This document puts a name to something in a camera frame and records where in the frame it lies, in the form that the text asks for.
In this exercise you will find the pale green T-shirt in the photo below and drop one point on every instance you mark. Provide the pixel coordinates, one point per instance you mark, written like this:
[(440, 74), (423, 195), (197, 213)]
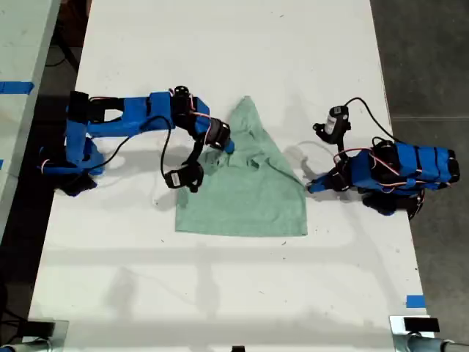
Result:
[(249, 198)]

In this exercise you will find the square blue tape piece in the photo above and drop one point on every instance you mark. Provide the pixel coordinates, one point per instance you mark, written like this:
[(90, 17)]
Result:
[(415, 301)]

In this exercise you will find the long blue tape strip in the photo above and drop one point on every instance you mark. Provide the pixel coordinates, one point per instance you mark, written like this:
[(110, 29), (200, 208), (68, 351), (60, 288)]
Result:
[(16, 87)]

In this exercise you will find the grey metal tube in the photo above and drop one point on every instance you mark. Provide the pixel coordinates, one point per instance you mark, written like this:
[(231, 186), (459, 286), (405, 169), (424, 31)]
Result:
[(421, 344)]

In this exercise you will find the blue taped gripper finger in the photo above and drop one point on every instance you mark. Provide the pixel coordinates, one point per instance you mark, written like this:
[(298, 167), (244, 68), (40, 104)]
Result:
[(321, 178), (229, 146), (320, 186)]

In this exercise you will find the shiny metal clamp plate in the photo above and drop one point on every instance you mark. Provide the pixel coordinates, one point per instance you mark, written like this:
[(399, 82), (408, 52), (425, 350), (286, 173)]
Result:
[(61, 335), (396, 324)]

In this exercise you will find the black and silver camera box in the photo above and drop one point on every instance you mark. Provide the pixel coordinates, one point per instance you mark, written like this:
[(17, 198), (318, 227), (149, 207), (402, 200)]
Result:
[(177, 177), (336, 120)]

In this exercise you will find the short black camera stalk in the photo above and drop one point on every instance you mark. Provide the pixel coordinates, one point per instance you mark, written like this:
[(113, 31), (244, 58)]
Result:
[(196, 165), (335, 139)]

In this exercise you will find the blue and black arm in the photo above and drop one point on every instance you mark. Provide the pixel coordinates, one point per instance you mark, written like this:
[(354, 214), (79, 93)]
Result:
[(121, 117), (403, 168)]

